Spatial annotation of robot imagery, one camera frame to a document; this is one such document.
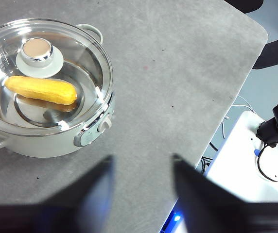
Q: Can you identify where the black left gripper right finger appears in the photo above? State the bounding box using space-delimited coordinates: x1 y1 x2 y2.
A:
172 152 278 233

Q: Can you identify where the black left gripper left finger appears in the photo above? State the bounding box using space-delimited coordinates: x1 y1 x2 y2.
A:
0 154 116 233

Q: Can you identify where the yellow corn cob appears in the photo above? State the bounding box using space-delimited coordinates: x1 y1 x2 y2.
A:
4 75 78 106

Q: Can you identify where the glass lid with green knob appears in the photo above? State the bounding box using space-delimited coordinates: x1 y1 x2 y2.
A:
0 18 114 136

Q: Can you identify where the pale green electric pot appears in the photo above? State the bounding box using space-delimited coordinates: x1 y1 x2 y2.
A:
0 18 117 159

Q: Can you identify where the black stand foot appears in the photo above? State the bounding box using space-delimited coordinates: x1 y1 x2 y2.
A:
252 38 278 70
223 0 264 14

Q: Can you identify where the black looped cable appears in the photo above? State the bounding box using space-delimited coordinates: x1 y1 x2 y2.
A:
256 142 278 183

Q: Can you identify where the thin white cable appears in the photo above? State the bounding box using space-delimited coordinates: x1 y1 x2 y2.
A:
221 95 257 140

